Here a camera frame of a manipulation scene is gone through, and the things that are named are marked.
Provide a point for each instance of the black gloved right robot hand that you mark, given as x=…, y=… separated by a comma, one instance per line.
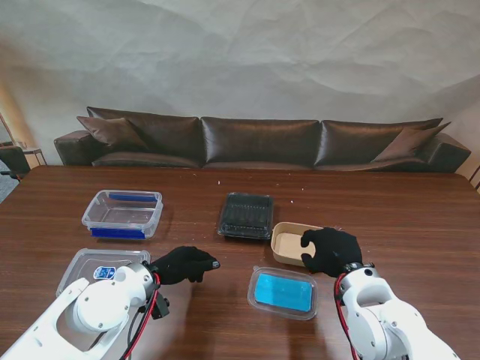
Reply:
x=333, y=251

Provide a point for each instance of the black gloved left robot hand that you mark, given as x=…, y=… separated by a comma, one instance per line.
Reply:
x=183, y=264

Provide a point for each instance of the kraft paper food container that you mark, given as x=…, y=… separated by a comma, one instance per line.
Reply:
x=287, y=243

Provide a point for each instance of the clear lid with blue insert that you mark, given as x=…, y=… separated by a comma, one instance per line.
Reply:
x=283, y=292

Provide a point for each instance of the thin clear plastic tray lid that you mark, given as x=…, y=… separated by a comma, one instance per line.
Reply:
x=245, y=215

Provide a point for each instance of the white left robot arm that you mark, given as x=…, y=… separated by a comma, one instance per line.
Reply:
x=93, y=311

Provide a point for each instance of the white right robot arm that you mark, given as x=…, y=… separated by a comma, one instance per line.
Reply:
x=382, y=318

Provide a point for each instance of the clear container with blue clips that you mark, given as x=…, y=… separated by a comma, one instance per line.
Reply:
x=120, y=215

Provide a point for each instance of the black ribbed plastic tray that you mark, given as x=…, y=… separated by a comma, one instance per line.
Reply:
x=245, y=221

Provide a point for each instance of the clear lid with blue label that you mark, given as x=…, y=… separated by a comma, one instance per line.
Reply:
x=90, y=266

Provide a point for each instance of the brown leather cushion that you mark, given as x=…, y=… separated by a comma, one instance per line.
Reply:
x=408, y=144
x=108, y=133

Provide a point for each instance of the dark brown leather sofa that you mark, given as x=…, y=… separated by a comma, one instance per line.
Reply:
x=258, y=142

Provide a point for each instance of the small side table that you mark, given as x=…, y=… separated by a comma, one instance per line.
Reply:
x=33, y=152

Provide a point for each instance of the black office chair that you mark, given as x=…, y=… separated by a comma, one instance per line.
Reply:
x=15, y=161

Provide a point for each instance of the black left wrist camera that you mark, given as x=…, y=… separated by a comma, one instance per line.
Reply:
x=161, y=305

